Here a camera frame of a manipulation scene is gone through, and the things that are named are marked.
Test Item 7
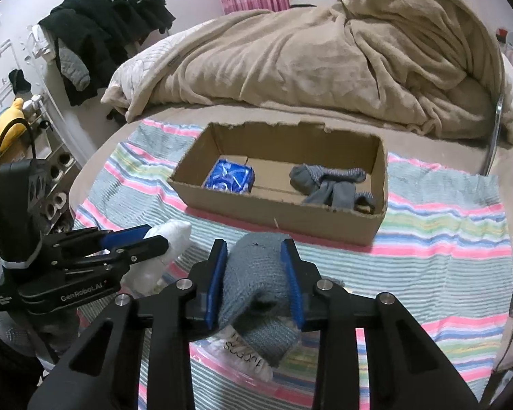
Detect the beige fleece blanket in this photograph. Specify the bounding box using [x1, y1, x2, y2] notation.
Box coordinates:
[142, 0, 513, 144]

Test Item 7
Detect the white wire rack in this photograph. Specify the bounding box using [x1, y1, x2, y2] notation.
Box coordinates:
[0, 39, 81, 234]

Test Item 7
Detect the cotton swab plastic bag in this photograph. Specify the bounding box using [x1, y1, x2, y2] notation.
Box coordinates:
[188, 326, 303, 398]

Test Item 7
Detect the cardboard box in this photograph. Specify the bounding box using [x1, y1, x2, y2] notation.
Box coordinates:
[168, 122, 387, 246]

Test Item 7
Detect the black clothes pile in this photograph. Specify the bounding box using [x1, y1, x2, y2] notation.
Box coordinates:
[39, 0, 175, 107]

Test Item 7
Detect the chrome chair frame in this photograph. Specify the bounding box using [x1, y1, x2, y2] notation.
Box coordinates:
[480, 94, 504, 176]

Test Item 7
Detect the blue tissue packet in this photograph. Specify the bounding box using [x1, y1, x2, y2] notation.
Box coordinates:
[203, 158, 255, 193]

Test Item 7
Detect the grey sock pair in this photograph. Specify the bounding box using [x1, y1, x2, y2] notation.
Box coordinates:
[289, 164, 376, 214]

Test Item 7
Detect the yellow plush toy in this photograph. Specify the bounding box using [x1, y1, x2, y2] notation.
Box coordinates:
[0, 96, 29, 155]

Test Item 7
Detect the striped colourful towel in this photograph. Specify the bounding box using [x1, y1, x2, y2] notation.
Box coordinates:
[75, 120, 513, 397]

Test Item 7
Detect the grey knitted sock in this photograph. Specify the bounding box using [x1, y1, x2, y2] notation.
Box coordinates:
[218, 232, 300, 367]

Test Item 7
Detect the white sock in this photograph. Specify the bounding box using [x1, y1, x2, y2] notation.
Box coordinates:
[121, 219, 192, 295]

